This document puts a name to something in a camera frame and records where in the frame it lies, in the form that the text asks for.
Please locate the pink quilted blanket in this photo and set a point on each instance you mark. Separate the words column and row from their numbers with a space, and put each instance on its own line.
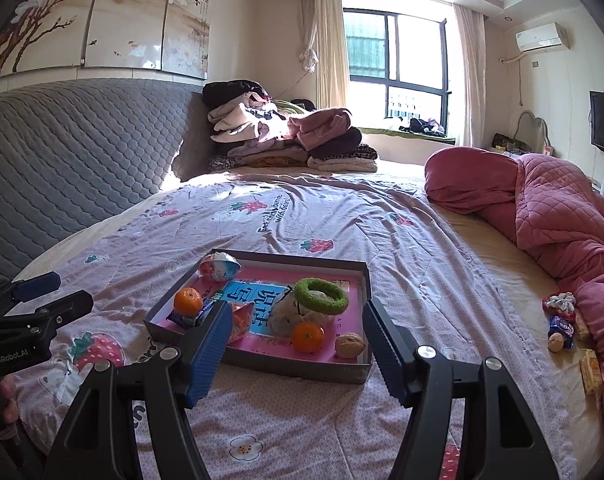
column 546, row 210

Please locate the dark clothes on sill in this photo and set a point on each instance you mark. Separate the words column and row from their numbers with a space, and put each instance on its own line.
column 421, row 126

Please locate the blue candy packet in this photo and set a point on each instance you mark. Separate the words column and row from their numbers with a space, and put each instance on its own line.
column 564, row 326

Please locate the brown walnut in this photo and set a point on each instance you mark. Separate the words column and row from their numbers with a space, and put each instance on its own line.
column 350, row 346

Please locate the knotted white cloth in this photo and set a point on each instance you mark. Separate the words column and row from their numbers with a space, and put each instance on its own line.
column 308, row 60

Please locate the beige bed sheet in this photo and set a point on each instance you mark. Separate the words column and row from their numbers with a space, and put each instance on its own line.
column 496, row 270

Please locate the strawberry printed bed cover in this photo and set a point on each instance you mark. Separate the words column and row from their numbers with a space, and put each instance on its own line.
column 357, row 220

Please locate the yellow snack packet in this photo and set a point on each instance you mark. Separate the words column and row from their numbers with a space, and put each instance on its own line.
column 591, row 371

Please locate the pile of folded clothes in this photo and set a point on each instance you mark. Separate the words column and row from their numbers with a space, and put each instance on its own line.
column 282, row 135

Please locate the blue milk carton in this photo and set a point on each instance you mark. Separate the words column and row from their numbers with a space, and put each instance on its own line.
column 202, row 317

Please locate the white air conditioner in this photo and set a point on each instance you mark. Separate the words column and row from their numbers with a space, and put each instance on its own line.
column 541, row 36

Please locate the floral printed cabinet doors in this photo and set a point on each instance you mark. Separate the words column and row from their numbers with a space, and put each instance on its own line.
column 132, row 20

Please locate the blue white egg toy packet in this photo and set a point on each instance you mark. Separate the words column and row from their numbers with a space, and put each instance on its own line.
column 239, row 322

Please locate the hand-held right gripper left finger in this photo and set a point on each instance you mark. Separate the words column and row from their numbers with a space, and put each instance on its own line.
column 209, row 355

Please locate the grey cardboard box tray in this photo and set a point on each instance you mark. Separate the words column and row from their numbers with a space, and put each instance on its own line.
column 292, row 367

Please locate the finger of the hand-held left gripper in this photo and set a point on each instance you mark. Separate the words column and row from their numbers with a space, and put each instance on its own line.
column 37, row 282
column 72, row 304

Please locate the orange tangerine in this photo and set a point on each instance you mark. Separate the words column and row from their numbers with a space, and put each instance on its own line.
column 308, row 336
column 188, row 301

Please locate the person's left hand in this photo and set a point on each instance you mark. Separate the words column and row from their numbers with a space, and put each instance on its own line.
column 7, row 400

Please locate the red egg toy packet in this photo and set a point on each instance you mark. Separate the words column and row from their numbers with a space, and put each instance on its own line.
column 219, row 266

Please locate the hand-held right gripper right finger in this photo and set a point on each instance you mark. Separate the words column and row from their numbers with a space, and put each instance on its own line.
column 386, row 350

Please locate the cream curtain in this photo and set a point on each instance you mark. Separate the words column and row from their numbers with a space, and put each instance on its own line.
column 469, row 70
column 329, row 45

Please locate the green window sill cushion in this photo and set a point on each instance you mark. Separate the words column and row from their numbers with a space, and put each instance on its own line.
column 376, row 132

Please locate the grey quilted headboard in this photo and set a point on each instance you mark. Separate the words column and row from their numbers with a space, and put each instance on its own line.
column 72, row 160

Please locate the small walnut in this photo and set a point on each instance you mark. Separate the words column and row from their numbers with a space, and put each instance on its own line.
column 555, row 342

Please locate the black framed window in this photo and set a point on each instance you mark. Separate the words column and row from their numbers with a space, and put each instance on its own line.
column 416, row 50

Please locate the pink book with blue label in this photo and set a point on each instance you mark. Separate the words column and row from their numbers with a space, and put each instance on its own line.
column 262, row 302

